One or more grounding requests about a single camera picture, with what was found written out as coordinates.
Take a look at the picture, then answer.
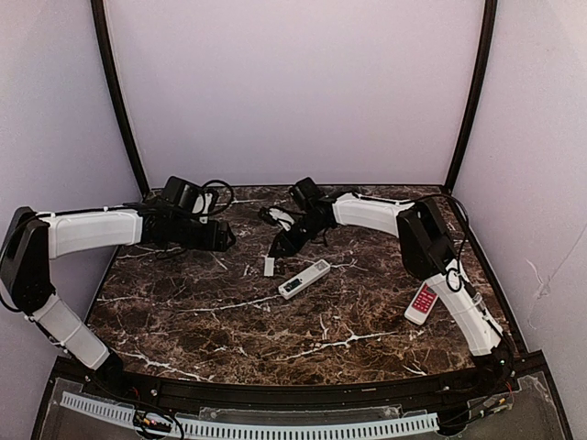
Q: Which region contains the white battery cover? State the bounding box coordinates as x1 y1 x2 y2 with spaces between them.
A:
263 256 275 278

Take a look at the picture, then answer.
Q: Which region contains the white air conditioner remote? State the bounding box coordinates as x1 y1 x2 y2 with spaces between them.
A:
278 259 331 300

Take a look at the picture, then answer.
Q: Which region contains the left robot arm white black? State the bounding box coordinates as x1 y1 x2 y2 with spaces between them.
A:
1 176 236 377

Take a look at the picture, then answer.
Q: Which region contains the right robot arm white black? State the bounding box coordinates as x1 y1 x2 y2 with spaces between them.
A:
259 177 515 392

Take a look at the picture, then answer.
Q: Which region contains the red white remote control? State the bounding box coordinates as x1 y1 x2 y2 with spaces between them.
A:
404 281 438 325

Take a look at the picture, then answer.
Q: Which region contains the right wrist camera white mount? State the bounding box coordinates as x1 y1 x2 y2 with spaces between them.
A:
258 207 294 231

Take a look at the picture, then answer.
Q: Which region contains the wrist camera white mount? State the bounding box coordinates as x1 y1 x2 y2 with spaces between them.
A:
192 189 218 225
258 207 294 231

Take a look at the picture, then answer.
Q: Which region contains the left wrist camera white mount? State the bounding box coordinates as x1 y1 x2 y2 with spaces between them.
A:
192 189 218 225

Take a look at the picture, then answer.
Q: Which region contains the left black frame post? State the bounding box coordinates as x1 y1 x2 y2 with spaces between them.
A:
90 0 150 196

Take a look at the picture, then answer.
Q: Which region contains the black frame post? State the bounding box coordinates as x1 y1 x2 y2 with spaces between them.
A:
444 0 498 193
90 0 150 196

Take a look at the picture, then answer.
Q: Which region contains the black front rail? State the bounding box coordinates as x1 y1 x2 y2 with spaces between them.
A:
124 370 478 411

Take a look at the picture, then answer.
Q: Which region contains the white slotted cable duct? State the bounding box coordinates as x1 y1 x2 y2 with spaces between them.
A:
59 391 439 439

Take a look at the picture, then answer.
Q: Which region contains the right black frame post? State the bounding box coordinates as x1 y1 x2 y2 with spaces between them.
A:
444 0 498 193

